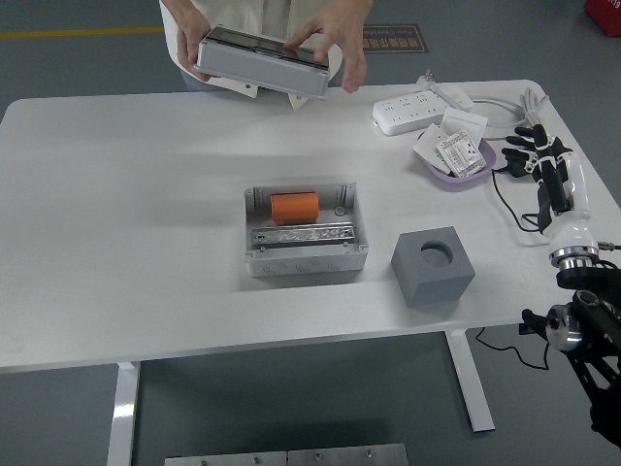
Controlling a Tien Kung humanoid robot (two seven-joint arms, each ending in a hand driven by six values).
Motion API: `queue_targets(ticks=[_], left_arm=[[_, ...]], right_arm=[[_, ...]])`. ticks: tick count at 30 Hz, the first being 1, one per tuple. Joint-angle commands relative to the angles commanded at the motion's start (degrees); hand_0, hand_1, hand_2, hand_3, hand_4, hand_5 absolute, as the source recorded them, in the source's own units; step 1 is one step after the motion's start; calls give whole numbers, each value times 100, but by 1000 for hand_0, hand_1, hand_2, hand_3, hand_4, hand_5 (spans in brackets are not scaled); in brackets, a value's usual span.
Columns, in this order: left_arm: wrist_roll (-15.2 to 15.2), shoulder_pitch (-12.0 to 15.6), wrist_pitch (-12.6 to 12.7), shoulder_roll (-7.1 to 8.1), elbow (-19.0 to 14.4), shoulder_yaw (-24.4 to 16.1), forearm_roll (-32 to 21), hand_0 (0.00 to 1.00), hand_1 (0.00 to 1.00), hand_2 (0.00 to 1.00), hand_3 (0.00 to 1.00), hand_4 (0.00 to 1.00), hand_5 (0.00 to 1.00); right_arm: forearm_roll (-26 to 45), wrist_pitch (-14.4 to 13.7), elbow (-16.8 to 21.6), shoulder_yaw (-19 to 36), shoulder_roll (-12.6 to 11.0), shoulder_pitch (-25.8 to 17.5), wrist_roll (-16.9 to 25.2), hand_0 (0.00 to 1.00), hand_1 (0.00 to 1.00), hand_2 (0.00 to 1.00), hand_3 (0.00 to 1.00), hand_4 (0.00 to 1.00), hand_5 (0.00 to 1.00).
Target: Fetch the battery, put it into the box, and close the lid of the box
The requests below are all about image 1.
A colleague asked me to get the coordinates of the black floor sign yellow text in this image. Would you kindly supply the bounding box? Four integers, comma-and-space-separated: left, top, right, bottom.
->
361, 23, 431, 54

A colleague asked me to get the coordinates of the metal mounting rail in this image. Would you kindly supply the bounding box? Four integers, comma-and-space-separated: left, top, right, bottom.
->
250, 221, 355, 249

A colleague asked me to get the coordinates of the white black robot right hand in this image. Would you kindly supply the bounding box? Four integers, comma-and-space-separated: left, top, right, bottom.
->
501, 123, 601, 254

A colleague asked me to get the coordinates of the white power strip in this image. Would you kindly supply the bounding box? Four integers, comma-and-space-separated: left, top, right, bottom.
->
372, 89, 450, 136

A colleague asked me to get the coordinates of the person's right hand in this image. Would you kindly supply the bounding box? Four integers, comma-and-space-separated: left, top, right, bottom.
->
175, 5, 215, 83

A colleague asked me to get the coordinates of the small white flat box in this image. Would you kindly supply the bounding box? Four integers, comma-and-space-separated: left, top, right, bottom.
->
443, 86, 475, 111

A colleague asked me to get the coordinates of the purple plastic tray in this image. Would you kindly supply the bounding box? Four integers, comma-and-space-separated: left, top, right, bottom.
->
413, 137, 497, 191

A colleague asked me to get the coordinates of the grey junction box cover frame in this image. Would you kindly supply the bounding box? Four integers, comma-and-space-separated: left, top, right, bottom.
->
193, 24, 331, 102

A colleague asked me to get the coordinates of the grey junction box base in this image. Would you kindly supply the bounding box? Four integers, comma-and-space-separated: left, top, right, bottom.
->
243, 182, 369, 279

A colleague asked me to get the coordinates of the red object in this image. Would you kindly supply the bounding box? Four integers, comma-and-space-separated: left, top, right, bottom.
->
584, 0, 621, 38

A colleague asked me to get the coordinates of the packed white socket panel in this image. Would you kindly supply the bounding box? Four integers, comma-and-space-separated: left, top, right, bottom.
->
435, 128, 488, 179

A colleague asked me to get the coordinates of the person's left hand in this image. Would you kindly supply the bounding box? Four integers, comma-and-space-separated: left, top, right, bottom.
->
283, 0, 369, 95

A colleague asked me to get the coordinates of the square white packet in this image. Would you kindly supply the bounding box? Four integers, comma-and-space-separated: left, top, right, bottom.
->
440, 107, 489, 142

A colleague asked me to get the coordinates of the thin black adapter cord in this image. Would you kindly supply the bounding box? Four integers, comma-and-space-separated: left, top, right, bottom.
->
474, 167, 553, 373

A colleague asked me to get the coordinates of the grey metal plate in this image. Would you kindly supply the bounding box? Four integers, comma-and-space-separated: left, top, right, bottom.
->
286, 443, 409, 466
163, 450, 288, 466

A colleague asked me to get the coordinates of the white power strip cable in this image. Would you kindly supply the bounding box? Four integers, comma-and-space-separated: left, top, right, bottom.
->
416, 70, 552, 142

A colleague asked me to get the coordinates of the slim white packet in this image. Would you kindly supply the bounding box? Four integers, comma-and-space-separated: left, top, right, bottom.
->
414, 123, 450, 174

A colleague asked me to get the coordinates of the orange cylinder battery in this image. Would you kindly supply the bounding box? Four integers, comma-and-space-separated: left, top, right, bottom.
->
270, 191, 320, 226

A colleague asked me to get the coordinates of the white table leg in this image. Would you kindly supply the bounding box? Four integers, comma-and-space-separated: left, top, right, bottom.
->
445, 329, 496, 433
106, 361, 142, 466

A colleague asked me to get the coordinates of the grey block with round hole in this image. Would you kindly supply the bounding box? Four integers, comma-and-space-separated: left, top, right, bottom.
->
390, 226, 476, 308

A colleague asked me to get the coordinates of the person's torso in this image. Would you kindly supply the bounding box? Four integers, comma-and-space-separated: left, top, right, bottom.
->
159, 0, 365, 114

